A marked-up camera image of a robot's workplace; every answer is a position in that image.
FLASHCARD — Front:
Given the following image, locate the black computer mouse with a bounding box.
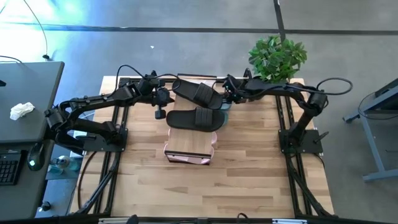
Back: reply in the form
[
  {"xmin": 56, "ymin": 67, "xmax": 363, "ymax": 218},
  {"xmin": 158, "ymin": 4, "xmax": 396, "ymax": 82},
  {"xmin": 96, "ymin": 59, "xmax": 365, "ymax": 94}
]
[{"xmin": 27, "ymin": 142, "xmax": 46, "ymax": 172}]

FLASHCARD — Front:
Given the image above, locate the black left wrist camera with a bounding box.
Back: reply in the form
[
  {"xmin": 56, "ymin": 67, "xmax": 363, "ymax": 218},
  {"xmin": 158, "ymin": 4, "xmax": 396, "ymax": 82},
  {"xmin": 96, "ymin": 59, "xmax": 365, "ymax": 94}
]
[{"xmin": 137, "ymin": 77, "xmax": 160, "ymax": 95}]

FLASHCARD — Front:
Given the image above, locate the pink slide sandal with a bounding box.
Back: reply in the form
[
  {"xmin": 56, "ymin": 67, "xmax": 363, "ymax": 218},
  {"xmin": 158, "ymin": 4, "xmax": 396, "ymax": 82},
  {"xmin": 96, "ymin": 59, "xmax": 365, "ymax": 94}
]
[
  {"xmin": 164, "ymin": 128, "xmax": 219, "ymax": 147},
  {"xmin": 164, "ymin": 146, "xmax": 215, "ymax": 166}
]

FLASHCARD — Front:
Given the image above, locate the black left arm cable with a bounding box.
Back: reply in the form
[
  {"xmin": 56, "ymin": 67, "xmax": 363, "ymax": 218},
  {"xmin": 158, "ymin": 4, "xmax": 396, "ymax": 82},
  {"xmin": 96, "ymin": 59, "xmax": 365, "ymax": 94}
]
[{"xmin": 115, "ymin": 64, "xmax": 182, "ymax": 91}]

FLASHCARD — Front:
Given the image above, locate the black floor cable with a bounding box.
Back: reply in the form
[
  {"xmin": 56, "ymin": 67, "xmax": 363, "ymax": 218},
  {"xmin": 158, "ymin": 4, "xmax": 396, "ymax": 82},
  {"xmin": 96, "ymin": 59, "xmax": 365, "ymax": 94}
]
[
  {"xmin": 357, "ymin": 91, "xmax": 398, "ymax": 123},
  {"xmin": 23, "ymin": 0, "xmax": 51, "ymax": 62}
]

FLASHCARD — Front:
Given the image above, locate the teal water bottle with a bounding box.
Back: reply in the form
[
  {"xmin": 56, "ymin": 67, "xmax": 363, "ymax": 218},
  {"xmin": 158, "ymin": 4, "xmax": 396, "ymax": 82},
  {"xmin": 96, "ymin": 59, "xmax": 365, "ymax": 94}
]
[{"xmin": 49, "ymin": 154, "xmax": 81, "ymax": 175}]

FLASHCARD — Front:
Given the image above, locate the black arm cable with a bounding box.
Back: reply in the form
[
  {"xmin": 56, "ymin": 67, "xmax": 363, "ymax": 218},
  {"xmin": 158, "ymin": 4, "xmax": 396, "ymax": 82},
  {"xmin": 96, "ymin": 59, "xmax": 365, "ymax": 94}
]
[
  {"xmin": 115, "ymin": 64, "xmax": 182, "ymax": 91},
  {"xmin": 289, "ymin": 77, "xmax": 354, "ymax": 96}
]

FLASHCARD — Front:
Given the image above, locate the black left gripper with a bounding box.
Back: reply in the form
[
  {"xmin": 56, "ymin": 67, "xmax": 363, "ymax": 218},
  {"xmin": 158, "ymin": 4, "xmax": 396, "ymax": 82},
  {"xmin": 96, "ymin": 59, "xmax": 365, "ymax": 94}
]
[{"xmin": 152, "ymin": 79, "xmax": 175, "ymax": 121}]

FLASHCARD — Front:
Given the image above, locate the black keyboard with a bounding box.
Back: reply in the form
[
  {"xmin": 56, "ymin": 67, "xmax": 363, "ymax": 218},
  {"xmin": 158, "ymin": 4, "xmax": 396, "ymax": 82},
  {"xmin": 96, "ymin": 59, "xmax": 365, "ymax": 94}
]
[{"xmin": 0, "ymin": 150, "xmax": 22, "ymax": 186}]

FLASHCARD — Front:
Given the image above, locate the wooden shelf with black frame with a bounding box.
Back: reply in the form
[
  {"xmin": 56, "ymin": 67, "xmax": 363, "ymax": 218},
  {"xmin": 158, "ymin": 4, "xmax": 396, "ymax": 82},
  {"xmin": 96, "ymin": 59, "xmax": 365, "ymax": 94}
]
[{"xmin": 164, "ymin": 77, "xmax": 219, "ymax": 166}]

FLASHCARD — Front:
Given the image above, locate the grey metal table frame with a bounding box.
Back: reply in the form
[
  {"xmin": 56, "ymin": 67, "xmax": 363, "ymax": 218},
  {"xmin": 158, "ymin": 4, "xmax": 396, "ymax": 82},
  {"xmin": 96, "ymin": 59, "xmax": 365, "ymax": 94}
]
[{"xmin": 343, "ymin": 77, "xmax": 398, "ymax": 183}]

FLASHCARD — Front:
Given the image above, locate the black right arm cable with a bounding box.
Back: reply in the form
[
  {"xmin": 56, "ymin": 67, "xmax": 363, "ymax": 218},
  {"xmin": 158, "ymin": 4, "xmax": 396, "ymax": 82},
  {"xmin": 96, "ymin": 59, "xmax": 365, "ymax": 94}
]
[{"xmin": 289, "ymin": 77, "xmax": 354, "ymax": 96}]

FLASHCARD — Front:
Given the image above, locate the black slide sandal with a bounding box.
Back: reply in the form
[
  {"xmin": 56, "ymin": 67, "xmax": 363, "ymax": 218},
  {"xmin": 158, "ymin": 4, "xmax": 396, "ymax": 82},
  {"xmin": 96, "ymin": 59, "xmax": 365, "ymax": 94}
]
[
  {"xmin": 165, "ymin": 106, "xmax": 226, "ymax": 133},
  {"xmin": 172, "ymin": 78, "xmax": 224, "ymax": 110}
]

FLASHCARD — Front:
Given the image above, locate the green potted plant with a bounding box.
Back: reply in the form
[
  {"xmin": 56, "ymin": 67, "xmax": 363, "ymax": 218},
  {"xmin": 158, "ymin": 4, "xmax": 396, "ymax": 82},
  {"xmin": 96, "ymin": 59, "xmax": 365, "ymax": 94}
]
[{"xmin": 248, "ymin": 35, "xmax": 308, "ymax": 85}]

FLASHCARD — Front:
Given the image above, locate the silver metal bracket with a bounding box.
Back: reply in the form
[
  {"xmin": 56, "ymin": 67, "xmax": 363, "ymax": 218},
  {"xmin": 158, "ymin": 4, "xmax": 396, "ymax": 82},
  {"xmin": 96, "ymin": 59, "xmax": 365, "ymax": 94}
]
[
  {"xmin": 98, "ymin": 217, "xmax": 130, "ymax": 224},
  {"xmin": 272, "ymin": 218, "xmax": 308, "ymax": 224}
]

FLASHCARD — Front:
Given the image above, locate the crumpled white tissue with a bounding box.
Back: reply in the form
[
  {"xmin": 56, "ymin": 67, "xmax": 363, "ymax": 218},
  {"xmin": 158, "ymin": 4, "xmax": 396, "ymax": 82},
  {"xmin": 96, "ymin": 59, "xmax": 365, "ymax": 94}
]
[{"xmin": 9, "ymin": 101, "xmax": 35, "ymax": 121}]

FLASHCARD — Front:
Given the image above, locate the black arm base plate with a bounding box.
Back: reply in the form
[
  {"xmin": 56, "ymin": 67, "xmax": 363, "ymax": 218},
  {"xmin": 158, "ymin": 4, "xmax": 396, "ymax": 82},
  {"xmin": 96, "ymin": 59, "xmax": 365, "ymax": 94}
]
[
  {"xmin": 83, "ymin": 128, "xmax": 128, "ymax": 152},
  {"xmin": 278, "ymin": 129, "xmax": 324, "ymax": 154}
]

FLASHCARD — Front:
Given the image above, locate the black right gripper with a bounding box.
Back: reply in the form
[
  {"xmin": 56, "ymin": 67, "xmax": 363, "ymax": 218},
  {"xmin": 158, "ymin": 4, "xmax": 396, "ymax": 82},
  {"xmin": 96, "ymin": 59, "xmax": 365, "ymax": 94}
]
[{"xmin": 222, "ymin": 78, "xmax": 251, "ymax": 105}]

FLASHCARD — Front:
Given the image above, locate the dark grey desk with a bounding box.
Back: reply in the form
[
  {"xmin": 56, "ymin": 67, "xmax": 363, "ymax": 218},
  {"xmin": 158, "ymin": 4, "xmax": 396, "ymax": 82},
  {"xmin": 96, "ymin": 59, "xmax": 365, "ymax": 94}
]
[
  {"xmin": 0, "ymin": 139, "xmax": 56, "ymax": 220},
  {"xmin": 0, "ymin": 61, "xmax": 65, "ymax": 144}
]

